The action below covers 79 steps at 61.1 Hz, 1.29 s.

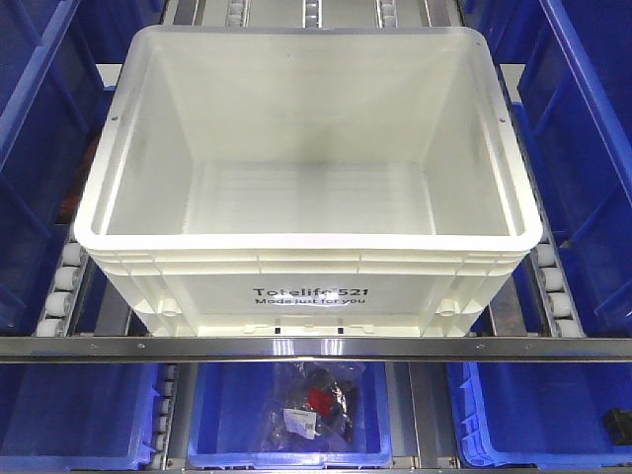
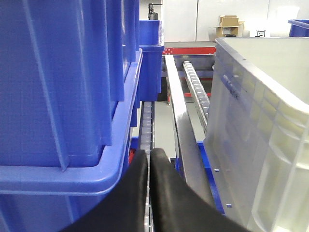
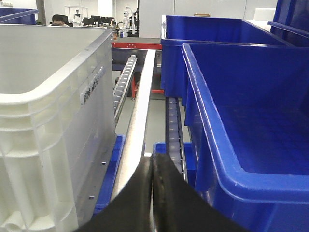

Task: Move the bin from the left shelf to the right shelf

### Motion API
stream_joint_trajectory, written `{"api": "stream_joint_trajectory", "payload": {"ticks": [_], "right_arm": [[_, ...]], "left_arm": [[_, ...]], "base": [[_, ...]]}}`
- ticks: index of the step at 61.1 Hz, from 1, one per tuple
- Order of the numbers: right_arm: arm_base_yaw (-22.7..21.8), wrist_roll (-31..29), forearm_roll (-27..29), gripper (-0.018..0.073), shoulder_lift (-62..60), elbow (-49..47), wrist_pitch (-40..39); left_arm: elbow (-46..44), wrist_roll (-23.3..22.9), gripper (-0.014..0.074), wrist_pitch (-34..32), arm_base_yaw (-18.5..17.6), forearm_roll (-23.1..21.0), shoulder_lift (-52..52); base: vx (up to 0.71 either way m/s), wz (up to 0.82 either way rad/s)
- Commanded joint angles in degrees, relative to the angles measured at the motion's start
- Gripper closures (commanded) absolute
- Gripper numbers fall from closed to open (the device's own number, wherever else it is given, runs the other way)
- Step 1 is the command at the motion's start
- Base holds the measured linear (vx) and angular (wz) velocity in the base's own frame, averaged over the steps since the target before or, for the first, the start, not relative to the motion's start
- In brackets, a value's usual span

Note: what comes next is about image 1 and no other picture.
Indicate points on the white plastic Totelife tote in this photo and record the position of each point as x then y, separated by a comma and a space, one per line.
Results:
305, 182

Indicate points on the blue bin lower middle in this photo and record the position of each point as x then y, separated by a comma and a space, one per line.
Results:
229, 407

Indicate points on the blue bin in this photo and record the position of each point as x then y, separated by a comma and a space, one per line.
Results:
576, 95
63, 417
229, 407
50, 94
545, 414

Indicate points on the blue bin upper right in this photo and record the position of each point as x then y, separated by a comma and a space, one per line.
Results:
576, 95

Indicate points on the blue bin upper left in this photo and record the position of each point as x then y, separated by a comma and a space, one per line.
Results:
50, 94

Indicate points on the blue bin lower right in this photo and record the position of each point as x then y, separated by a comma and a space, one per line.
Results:
545, 414

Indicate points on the blue bin lower left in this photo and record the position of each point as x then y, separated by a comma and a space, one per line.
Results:
63, 417

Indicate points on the black object in bin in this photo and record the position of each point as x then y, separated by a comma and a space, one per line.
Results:
618, 424

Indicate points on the plastic bag of parts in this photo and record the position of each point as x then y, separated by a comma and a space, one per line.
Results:
312, 407

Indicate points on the lower roller track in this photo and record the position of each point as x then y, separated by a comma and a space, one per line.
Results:
164, 409

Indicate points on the right white roller track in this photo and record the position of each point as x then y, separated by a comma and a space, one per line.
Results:
558, 305

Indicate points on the white roller track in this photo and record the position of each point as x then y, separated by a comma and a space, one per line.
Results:
558, 305
63, 293

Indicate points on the left white roller track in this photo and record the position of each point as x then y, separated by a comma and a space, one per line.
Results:
63, 293

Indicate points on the steel front shelf rail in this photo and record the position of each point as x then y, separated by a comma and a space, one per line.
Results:
182, 350

